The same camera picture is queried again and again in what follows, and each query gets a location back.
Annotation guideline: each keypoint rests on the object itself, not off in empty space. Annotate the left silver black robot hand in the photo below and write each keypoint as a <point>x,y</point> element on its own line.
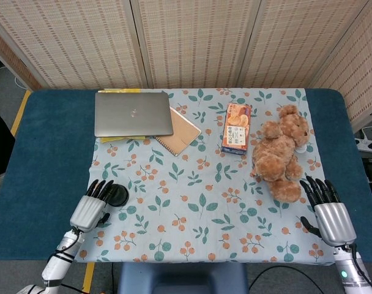
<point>86,209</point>

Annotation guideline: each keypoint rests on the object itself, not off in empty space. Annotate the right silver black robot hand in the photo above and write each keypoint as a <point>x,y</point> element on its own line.
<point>334,222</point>

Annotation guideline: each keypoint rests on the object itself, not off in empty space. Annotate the black round device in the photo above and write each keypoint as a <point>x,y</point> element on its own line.
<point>120,196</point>

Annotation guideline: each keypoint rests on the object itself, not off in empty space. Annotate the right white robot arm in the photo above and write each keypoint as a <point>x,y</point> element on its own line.
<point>348,269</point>

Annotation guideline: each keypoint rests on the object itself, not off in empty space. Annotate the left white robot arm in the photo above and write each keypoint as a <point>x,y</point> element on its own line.
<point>59,260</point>

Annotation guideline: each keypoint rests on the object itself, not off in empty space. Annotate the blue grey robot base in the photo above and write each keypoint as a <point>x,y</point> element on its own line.
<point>183,278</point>

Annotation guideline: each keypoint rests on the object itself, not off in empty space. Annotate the teal plush table cover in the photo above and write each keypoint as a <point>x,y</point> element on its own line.
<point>45,153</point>

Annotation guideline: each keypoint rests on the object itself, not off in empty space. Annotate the brown teddy bear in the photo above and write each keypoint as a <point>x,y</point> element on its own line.
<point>274,153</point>

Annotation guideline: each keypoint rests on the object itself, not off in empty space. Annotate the floral light blue tablecloth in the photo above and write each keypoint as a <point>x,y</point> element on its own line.
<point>189,190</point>

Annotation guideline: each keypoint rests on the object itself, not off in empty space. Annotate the grey closed laptop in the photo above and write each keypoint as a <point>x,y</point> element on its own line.
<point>132,113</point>

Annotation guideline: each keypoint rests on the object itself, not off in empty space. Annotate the brown spiral notebook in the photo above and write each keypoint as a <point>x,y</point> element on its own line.
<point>181,134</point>

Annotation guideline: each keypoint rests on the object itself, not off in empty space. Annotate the orange blue cookie box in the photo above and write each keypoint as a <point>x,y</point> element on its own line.
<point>236,131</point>

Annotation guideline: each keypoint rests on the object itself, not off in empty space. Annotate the woven bamboo folding screen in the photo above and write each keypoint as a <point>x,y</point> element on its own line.
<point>192,39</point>

